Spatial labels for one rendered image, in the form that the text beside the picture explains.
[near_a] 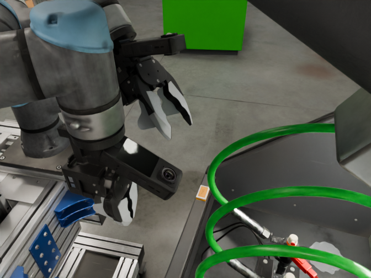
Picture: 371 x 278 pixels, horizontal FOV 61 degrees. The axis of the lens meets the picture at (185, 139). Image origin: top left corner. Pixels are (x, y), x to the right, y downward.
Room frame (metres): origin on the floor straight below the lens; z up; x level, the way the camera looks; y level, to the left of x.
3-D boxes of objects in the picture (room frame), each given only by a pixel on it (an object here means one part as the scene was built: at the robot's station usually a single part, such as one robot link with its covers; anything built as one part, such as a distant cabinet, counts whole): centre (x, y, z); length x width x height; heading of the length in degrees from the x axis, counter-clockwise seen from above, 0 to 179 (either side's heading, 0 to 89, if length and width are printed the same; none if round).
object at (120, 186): (0.33, 0.12, 1.39); 0.09 x 0.08 x 0.12; 72
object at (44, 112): (0.78, 0.44, 1.20); 0.13 x 0.12 x 0.14; 124
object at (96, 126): (0.33, 0.12, 1.47); 0.08 x 0.08 x 0.05
